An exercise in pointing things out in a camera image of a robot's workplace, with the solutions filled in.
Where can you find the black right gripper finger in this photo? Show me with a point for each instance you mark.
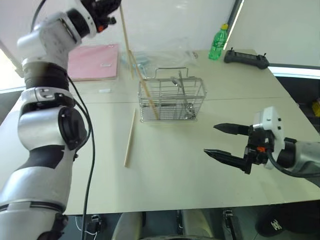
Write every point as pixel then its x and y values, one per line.
pixel 225 158
pixel 232 128

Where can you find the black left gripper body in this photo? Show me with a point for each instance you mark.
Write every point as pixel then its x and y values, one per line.
pixel 102 17

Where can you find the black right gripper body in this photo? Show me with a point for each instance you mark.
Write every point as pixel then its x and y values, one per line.
pixel 258 147

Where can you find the wooden chopstick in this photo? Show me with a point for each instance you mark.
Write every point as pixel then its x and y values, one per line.
pixel 126 40
pixel 130 140
pixel 146 87

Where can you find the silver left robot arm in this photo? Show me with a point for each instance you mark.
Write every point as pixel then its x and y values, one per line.
pixel 37 130

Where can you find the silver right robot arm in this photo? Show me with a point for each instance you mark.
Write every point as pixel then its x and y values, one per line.
pixel 305 155

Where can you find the metal spoon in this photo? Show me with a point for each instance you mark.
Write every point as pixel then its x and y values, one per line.
pixel 182 87

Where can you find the pink folder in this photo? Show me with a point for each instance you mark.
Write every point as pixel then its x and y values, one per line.
pixel 93 62

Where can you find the black table clamp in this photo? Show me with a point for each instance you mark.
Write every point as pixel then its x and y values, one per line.
pixel 179 222
pixel 95 223
pixel 230 220

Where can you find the yellow object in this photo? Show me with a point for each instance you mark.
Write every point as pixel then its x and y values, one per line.
pixel 316 108

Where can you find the black remote controller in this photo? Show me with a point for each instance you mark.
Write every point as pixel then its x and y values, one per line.
pixel 246 58

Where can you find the small white block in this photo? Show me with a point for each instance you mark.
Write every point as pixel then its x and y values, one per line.
pixel 104 91

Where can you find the black cap with white logo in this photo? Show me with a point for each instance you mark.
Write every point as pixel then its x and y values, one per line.
pixel 277 222

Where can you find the green plastic bottle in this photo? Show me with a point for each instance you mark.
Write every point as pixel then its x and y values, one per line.
pixel 217 45

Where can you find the clear plastic bag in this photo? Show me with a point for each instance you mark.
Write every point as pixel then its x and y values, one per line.
pixel 182 58

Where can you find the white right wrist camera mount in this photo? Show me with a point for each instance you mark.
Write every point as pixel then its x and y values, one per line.
pixel 268 120

